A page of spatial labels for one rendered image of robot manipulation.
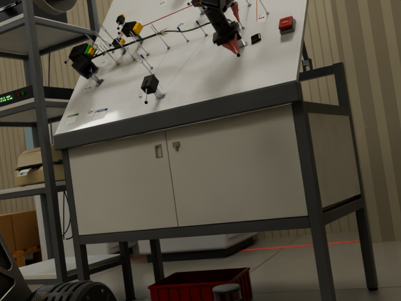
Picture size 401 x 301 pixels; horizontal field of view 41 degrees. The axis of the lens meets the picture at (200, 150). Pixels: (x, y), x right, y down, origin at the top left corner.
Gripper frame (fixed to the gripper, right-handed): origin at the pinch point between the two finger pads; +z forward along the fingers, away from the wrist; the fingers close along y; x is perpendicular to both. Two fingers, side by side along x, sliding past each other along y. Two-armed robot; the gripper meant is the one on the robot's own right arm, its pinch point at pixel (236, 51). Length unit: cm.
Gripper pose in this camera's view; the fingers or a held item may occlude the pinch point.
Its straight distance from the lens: 201.4
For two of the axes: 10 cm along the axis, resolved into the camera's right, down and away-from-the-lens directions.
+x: -0.8, 6.5, -7.6
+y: -8.6, 3.4, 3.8
